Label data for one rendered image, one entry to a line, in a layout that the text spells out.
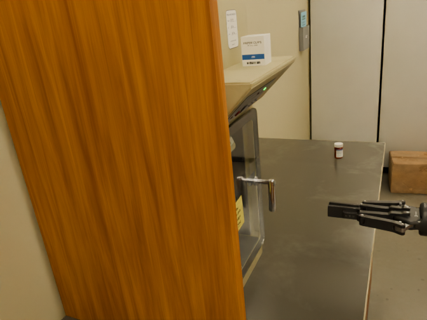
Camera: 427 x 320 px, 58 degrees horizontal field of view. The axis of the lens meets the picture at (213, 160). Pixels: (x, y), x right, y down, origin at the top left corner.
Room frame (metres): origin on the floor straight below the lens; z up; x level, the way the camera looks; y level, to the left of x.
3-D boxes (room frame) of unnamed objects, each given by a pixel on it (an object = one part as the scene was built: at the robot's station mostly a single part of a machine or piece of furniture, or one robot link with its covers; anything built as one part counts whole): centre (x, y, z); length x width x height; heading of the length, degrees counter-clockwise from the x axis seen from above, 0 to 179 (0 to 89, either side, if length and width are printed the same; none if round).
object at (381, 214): (0.77, -0.37, 1.14); 0.11 x 0.01 x 0.04; 68
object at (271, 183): (0.91, -0.13, 1.17); 0.05 x 0.03 x 0.10; 63
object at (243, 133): (0.83, -0.05, 1.19); 0.30 x 0.01 x 0.40; 153
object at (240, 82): (0.81, -0.10, 1.46); 0.32 x 0.11 x 0.10; 153
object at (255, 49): (0.85, -0.12, 1.54); 0.05 x 0.05 x 0.06; 65
